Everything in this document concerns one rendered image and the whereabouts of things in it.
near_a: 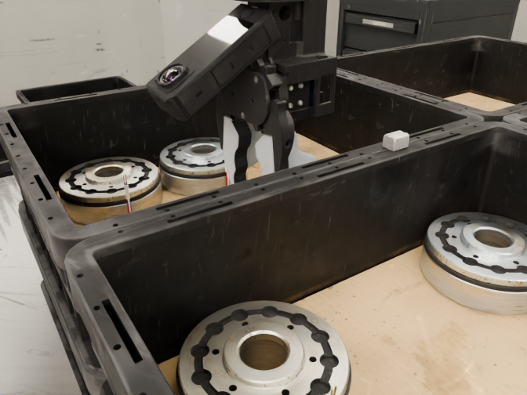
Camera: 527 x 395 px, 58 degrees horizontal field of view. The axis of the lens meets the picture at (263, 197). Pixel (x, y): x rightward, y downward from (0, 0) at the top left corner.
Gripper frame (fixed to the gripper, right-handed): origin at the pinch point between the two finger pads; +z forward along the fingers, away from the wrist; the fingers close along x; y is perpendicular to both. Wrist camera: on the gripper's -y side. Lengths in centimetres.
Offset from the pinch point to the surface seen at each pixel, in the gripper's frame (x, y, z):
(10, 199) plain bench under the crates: 47, -15, 15
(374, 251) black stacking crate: -12.9, 3.5, 0.5
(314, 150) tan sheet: 9.5, 17.5, 2.0
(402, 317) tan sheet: -18.7, 0.3, 2.0
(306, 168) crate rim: -10.4, -2.5, -8.0
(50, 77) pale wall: 289, 54, 53
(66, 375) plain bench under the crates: 4.4, -19.8, 15.0
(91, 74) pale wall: 288, 80, 55
